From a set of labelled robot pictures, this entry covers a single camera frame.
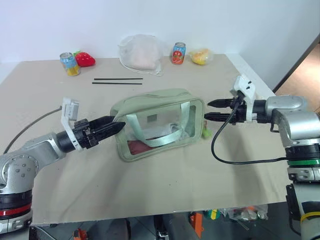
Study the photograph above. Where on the dark red cloth item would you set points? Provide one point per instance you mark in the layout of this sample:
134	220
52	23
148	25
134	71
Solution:
137	147

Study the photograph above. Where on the green yellow striped item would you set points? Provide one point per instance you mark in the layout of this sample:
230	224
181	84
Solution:
212	214

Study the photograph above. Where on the green transparent toiletry bag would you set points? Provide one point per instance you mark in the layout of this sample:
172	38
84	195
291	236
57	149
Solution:
155	100

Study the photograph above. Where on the white crumpled packet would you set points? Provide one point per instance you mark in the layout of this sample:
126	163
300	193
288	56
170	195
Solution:
162	130

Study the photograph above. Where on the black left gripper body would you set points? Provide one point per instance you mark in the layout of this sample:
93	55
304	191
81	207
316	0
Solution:
85	135

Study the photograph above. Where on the red printed drink can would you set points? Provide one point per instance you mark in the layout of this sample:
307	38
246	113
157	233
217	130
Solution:
178	53

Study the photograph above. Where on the clear plastic bag of items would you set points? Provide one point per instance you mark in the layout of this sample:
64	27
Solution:
246	213

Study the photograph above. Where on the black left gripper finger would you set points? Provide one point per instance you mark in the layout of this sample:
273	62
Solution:
110	130
103	121

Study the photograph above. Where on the red strawberry plush toy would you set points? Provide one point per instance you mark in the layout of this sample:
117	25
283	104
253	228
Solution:
85	59

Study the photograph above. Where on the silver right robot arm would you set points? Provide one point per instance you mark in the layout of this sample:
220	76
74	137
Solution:
297	117

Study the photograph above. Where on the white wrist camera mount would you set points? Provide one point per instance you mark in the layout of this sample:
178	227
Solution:
246	86
70	108

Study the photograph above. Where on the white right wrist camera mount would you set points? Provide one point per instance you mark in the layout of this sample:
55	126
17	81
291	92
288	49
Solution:
246	86

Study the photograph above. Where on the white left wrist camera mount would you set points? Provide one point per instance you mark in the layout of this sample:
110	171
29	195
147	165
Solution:
70	108

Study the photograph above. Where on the orange plastic tool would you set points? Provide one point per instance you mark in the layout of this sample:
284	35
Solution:
197	223

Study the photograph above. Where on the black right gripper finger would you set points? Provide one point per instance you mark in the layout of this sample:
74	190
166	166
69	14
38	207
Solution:
222	103
218	117

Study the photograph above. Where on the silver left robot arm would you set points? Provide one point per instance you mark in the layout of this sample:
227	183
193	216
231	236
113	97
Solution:
22	170

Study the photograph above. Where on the thin black stick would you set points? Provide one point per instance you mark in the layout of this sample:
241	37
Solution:
117	79
117	83

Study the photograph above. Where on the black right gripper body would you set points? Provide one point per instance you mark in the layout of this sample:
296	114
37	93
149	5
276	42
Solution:
240	112

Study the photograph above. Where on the orange black small tool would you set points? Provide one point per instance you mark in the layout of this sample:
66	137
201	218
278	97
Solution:
80	234

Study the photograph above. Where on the yellow printed drink can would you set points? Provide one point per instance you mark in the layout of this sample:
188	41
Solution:
70	65

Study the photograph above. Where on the yellow fruit in plastic bag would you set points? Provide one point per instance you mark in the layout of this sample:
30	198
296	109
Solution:
201	57

